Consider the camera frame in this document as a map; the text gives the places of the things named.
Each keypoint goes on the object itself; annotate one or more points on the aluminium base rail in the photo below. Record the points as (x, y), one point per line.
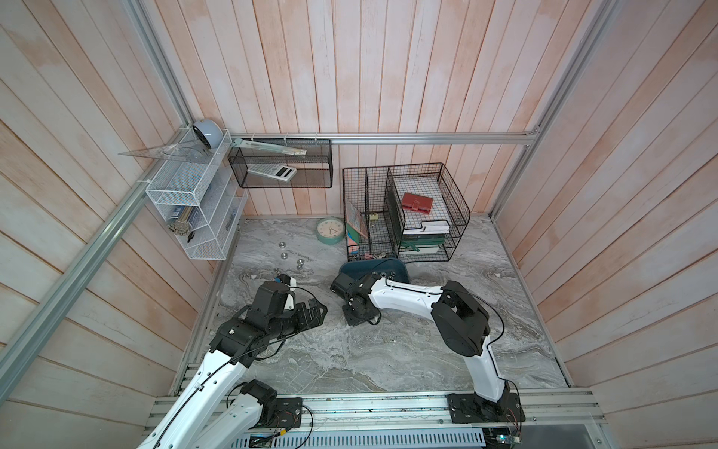
(433, 419)

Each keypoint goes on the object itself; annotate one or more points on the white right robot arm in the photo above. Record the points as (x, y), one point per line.
(464, 327)

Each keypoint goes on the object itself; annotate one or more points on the teal plastic storage box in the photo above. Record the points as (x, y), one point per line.
(392, 267)

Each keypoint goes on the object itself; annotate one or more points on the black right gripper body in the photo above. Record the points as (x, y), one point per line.
(352, 316)

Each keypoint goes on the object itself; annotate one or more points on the white wire mesh shelf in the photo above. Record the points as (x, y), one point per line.
(200, 203)

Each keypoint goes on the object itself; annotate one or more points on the clear triangle ruler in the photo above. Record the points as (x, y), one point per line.
(192, 151)

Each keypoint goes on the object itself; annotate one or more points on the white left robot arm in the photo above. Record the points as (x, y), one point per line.
(219, 381)

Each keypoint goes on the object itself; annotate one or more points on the green round clock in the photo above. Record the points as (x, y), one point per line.
(330, 230)

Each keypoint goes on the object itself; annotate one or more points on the black wire wall basket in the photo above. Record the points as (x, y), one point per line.
(312, 158)

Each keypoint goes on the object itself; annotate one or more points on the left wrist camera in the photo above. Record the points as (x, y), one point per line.
(273, 307)

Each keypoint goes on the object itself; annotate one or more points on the colourful paper folders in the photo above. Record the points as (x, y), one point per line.
(357, 233)

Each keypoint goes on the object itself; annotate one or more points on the black wire desk organizer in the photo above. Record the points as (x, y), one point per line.
(377, 193)

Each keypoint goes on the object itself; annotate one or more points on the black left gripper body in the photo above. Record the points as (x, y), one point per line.
(299, 322)

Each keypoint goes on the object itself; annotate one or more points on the white calculator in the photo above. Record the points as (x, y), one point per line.
(274, 172)

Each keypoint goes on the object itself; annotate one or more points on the grey round speaker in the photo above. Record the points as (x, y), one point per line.
(209, 133)

